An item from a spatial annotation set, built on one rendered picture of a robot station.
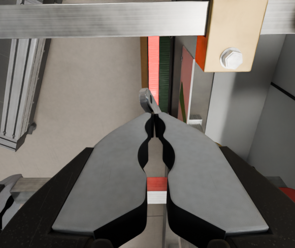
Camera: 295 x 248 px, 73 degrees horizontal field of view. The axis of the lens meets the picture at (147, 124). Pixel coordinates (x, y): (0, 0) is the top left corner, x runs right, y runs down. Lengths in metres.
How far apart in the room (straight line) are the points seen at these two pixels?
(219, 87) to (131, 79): 0.70
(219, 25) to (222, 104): 0.33
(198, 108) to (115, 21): 0.26
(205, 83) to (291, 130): 0.20
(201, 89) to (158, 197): 0.22
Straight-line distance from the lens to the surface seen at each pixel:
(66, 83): 1.23
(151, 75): 0.39
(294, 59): 0.50
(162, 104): 0.41
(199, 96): 0.41
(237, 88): 0.52
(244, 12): 0.22
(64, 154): 1.52
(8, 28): 0.26
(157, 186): 0.33
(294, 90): 0.49
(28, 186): 0.39
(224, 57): 0.22
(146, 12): 0.22
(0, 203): 0.38
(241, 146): 0.62
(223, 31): 0.22
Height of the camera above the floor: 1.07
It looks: 59 degrees down
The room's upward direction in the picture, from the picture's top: 179 degrees counter-clockwise
